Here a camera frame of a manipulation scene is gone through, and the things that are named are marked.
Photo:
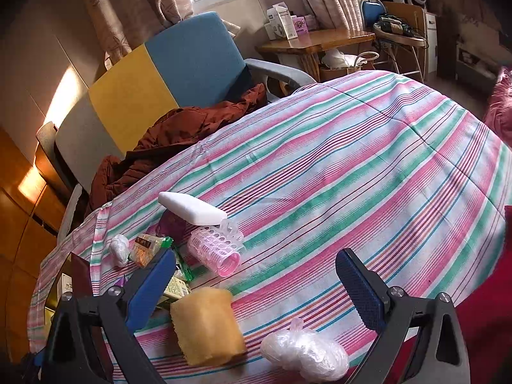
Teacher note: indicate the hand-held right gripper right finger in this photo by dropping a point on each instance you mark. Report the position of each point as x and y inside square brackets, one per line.
[360, 288]

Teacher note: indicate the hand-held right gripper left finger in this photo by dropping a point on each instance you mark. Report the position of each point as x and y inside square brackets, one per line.
[154, 288]

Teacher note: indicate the yellow green small box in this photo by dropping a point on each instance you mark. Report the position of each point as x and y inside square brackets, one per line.
[176, 288]

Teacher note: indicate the yellow green snack packet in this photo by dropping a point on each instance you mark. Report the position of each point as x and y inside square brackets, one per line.
[146, 248]

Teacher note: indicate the small plastic bag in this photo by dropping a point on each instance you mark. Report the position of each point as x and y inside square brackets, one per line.
[119, 248]

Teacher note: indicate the yellow sponge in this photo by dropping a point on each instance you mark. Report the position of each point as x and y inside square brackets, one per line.
[206, 326]

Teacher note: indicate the pink hair rollers pack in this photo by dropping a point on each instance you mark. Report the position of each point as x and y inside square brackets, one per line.
[212, 250]

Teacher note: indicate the dark red storage box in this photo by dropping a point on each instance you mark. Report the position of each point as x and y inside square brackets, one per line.
[82, 276]

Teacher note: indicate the white foam block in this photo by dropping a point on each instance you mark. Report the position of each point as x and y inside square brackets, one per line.
[188, 208]

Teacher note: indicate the large plastic bag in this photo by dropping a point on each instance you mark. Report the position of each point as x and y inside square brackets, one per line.
[300, 352]

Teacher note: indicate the small white box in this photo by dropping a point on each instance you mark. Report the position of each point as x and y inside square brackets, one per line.
[66, 284]

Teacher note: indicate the pink green striped blanket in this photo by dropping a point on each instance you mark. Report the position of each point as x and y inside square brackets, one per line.
[320, 168]

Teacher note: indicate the wooden cabinet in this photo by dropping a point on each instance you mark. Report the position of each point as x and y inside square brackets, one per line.
[20, 224]

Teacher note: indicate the brown padded jacket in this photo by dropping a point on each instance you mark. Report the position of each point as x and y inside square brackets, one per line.
[176, 128]

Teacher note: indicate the basket with white bag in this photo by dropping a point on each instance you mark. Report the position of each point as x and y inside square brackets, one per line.
[340, 59]

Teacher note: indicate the pink pillow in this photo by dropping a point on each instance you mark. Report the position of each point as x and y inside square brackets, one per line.
[500, 104]

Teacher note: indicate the yellow blue grey sofa chair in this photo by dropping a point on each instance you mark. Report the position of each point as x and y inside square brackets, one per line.
[192, 56]

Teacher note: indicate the wooden side table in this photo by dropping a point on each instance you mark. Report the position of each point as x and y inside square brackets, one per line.
[320, 40]

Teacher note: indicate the purple carton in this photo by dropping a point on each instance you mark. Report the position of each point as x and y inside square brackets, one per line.
[303, 26]

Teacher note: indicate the grey white carton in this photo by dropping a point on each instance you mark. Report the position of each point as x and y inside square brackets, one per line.
[272, 31]

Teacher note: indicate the tall white carton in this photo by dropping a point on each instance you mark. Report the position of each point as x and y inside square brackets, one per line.
[284, 20]

